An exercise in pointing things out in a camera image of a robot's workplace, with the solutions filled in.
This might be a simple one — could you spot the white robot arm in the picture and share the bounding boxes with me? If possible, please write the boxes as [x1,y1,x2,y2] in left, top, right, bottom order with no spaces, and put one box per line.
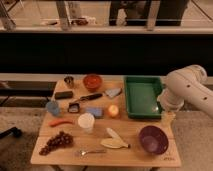
[158,65,213,119]

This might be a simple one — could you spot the red bowl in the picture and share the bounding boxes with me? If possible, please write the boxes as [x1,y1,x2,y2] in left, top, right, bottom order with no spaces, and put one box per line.
[83,74,102,92]

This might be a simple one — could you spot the purple bowl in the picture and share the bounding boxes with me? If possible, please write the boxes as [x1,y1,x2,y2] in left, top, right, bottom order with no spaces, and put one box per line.
[139,125,169,155]

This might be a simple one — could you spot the orange apple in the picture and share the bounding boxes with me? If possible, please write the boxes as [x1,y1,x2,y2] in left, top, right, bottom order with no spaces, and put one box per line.
[107,105,119,118]

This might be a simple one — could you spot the blue sponge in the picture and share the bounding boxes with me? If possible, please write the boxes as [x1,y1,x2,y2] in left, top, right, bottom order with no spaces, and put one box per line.
[85,107,103,118]

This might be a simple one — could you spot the green plastic tray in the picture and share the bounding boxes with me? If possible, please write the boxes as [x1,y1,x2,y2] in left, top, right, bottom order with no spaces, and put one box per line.
[124,76,163,119]

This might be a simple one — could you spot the small metal cup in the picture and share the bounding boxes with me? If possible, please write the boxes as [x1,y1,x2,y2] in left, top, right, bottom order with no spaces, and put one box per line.
[64,76,74,88]

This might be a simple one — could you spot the black small measuring cup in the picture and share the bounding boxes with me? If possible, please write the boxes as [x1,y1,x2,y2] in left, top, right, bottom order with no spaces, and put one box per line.
[68,103,80,113]

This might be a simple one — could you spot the white plastic cup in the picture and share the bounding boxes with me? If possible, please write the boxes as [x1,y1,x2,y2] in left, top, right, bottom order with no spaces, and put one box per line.
[78,113,95,133]

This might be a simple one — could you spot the black rectangular block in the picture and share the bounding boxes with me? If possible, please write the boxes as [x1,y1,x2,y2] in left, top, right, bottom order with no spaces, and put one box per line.
[54,91,73,100]

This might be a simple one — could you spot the wooden table board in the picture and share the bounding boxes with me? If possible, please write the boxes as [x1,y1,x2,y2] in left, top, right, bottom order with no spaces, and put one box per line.
[30,78,183,168]

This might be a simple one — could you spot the yellow banana peel toy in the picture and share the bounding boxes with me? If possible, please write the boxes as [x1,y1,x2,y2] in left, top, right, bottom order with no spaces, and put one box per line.
[101,128,130,149]

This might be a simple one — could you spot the blue plastic cup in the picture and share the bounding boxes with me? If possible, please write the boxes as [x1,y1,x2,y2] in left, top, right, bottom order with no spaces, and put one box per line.
[45,101,60,116]

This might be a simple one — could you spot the orange carrot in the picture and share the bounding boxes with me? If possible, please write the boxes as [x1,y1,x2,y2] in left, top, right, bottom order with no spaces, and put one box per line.
[49,119,74,127]

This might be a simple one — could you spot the purple grape bunch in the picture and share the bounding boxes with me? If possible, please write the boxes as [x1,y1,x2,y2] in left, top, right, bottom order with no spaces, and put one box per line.
[39,131,73,156]

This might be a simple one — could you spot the black handled spatula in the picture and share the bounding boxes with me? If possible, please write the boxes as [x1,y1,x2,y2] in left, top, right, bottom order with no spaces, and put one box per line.
[75,88,122,103]

